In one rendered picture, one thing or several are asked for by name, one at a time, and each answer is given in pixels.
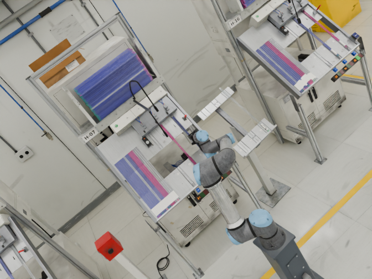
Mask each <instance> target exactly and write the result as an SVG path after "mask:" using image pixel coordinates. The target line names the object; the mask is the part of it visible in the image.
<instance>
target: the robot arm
mask: <svg viewBox="0 0 372 279"><path fill-rule="evenodd" d="M188 138H189V139H190V140H191V142H192V145H194V144H198V146H199V148H200V150H201V151H202V152H204V154H205V156H206V158H207V159H205V160H203V161H201V162H199V163H197V164H196V165H194V166H193V174H194V178H195V180H196V183H197V184H198V186H201V185H202V186H203V188H204V189H207V190H208V191H209V193H210V195H211V196H212V198H213V199H214V201H215V203H216V205H217V206H218V208H219V210H220V212H221V213H222V215H223V217H224V219H225V220H226V229H225V230H226V234H227V235H228V237H229V239H230V240H231V242H232V243H233V244H235V245H240V244H243V243H245V242H247V241H249V240H252V239H254V238H256V237H258V236H259V237H260V243H261V245H262V246H263V247H264V248H265V249H266V250H277V249H279V248H280V247H281V246H282V245H283V244H284V243H285V241H286V235H285V233H284V231H283V230H282V229H281V228H280V227H278V226H277V225H276V223H275V222H274V220H273V218H272V216H271V215H270V214H269V212H268V211H266V210H263V209H256V210H254V211H252V212H251V214H250V215H249V217H248V218H246V219H245V218H244V217H243V216H242V215H240V214H239V213H238V211H237V209H236V208H235V205H234V204H233V202H232V200H231V199H230V197H229V195H228V193H227V191H226V190H225V188H224V186H223V184H222V182H221V180H222V177H221V175H223V174H225V173H227V172H228V171H229V170H230V169H231V168H232V166H233V165H234V163H235V160H236V154H235V152H234V151H233V146H232V144H233V143H235V139H234V137H233V135H232V133H228V134H225V135H224V136H222V137H220V138H218V139H216V140H214V141H212V142H211V141H210V139H209V135H208V133H207V131H205V130H200V131H197V130H194V131H193V132H192V133H191V134H190V135H188ZM219 150H220V152H219V153H216V152H217V151H219Z"/></svg>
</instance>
